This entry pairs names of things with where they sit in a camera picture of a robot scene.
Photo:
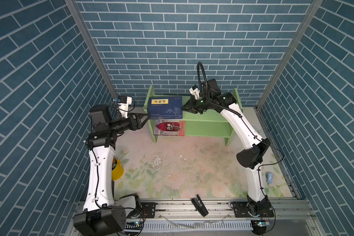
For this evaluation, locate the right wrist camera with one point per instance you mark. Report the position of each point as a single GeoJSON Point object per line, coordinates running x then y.
{"type": "Point", "coordinates": [195, 92]}

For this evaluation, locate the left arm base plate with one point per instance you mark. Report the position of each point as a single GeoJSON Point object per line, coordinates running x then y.
{"type": "Point", "coordinates": [144, 210]}

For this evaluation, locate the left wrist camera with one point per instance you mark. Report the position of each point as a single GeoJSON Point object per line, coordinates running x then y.
{"type": "Point", "coordinates": [123, 102]}

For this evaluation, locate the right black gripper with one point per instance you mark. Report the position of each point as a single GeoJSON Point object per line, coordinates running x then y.
{"type": "Point", "coordinates": [191, 107]}

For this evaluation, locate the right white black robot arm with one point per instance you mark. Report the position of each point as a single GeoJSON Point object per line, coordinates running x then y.
{"type": "Point", "coordinates": [207, 96]}

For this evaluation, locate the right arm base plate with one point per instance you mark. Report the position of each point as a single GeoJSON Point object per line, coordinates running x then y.
{"type": "Point", "coordinates": [252, 209]}

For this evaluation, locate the yellow pen cup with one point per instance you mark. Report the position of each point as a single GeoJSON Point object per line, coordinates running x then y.
{"type": "Point", "coordinates": [117, 170]}

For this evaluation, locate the black stapler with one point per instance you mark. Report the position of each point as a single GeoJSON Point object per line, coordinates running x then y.
{"type": "Point", "coordinates": [199, 206]}

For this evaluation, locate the blue book yellow label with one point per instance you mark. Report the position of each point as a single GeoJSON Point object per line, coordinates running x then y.
{"type": "Point", "coordinates": [166, 118]}

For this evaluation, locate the green wooden two-tier shelf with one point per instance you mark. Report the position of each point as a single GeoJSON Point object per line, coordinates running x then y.
{"type": "Point", "coordinates": [209, 124]}

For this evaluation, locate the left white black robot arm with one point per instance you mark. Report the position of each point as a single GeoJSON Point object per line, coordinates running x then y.
{"type": "Point", "coordinates": [101, 214]}

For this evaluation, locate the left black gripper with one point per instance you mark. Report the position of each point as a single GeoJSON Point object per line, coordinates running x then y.
{"type": "Point", "coordinates": [136, 125]}

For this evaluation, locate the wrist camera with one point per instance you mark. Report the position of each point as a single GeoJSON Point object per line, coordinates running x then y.
{"type": "Point", "coordinates": [195, 92]}
{"type": "Point", "coordinates": [123, 102]}

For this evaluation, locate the red Hamlet picture book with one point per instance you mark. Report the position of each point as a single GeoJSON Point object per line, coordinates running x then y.
{"type": "Point", "coordinates": [169, 128]}

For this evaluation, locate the small light blue object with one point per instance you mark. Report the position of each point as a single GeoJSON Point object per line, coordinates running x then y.
{"type": "Point", "coordinates": [269, 178]}

